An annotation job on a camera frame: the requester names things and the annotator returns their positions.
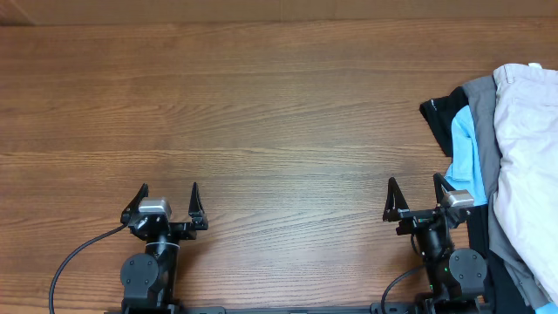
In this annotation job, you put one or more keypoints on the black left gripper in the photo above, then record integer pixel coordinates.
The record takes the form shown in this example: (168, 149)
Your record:
(188, 230)

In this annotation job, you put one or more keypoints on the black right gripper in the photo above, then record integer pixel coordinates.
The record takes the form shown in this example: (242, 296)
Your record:
(396, 208)

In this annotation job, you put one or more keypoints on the beige khaki shorts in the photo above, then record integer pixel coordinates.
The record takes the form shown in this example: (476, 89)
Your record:
(525, 124)

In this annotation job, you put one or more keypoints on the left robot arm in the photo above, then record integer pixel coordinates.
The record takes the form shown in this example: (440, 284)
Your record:
(149, 278)

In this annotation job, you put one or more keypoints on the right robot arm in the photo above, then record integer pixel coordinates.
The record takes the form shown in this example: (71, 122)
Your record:
(456, 276)

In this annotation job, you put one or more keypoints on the light blue garment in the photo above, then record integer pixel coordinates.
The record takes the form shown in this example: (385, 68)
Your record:
(464, 173)

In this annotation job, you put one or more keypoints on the black garment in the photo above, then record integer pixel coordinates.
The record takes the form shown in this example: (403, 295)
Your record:
(439, 113)

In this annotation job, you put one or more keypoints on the grey trousers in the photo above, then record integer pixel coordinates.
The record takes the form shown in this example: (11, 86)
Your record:
(481, 95)

